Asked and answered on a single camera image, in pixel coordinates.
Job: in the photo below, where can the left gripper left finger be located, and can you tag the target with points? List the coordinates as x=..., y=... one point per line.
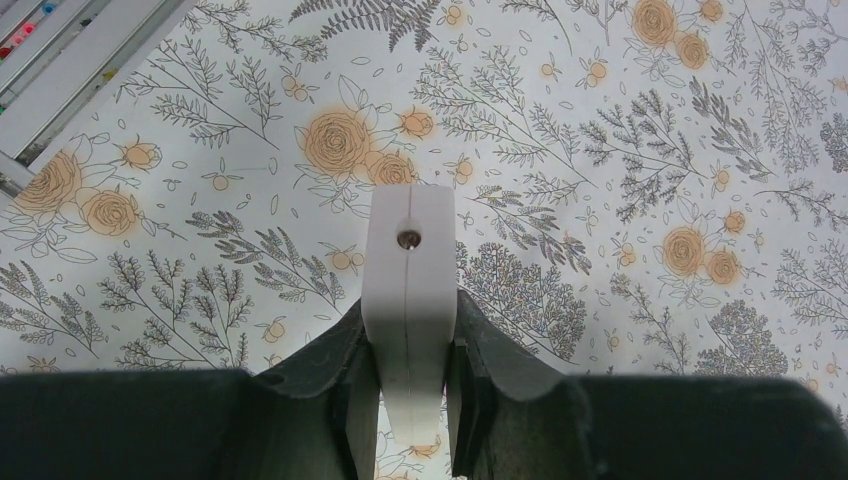
x=288, y=422

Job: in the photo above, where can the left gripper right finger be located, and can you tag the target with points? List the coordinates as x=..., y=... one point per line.
x=512, y=416

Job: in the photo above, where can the floral table mat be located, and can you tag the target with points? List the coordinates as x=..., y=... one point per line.
x=641, y=187

